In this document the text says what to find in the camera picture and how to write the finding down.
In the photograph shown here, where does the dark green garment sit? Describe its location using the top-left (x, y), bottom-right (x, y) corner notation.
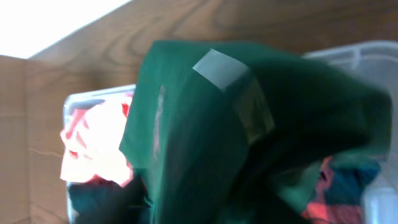
top-left (120, 40), bottom-right (392, 223)

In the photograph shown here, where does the pink shirt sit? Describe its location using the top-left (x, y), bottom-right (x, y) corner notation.
top-left (60, 93), bottom-right (133, 187)

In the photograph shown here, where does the red navy plaid shirt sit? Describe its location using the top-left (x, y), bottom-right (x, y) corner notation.
top-left (301, 157), bottom-right (381, 224)

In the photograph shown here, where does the black garment with tape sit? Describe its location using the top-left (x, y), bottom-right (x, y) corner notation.
top-left (68, 177), bottom-right (150, 224)

